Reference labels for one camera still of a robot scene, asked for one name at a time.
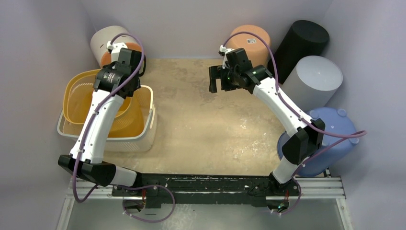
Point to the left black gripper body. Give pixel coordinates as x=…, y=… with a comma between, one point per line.
x=137, y=84

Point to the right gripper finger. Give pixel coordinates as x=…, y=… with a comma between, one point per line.
x=216, y=72
x=213, y=85

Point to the aluminium mounting rail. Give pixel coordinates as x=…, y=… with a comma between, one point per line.
x=311, y=188

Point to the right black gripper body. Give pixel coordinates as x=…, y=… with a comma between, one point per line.
x=220, y=77

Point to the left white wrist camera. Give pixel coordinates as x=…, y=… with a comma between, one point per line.
x=114, y=49

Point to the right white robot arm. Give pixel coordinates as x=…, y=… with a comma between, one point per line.
x=307, y=140

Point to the orange capybara bin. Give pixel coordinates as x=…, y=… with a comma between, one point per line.
x=256, y=51

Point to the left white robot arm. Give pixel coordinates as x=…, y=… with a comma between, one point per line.
x=113, y=84

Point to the black plastic bin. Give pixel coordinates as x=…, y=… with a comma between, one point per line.
x=304, y=38

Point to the white drawer container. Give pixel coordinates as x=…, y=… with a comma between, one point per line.
x=100, y=39

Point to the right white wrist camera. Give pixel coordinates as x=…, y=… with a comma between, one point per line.
x=223, y=51

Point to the blue plastic bucket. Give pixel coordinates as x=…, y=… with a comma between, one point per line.
x=331, y=150

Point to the grey plastic bin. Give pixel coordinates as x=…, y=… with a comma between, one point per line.
x=312, y=82

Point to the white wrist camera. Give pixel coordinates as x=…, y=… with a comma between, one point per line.
x=114, y=49
x=223, y=51

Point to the yellow mesh basket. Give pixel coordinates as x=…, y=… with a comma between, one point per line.
x=128, y=122

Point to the white mesh basket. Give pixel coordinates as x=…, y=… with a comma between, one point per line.
x=140, y=143

